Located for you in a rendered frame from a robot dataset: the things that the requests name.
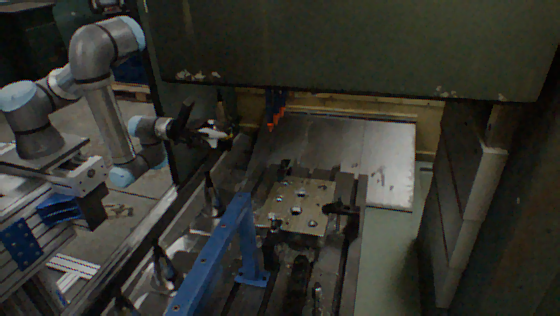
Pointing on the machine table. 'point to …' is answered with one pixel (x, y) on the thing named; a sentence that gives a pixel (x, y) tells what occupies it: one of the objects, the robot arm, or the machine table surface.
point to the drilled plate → (316, 235)
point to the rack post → (248, 274)
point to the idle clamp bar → (297, 286)
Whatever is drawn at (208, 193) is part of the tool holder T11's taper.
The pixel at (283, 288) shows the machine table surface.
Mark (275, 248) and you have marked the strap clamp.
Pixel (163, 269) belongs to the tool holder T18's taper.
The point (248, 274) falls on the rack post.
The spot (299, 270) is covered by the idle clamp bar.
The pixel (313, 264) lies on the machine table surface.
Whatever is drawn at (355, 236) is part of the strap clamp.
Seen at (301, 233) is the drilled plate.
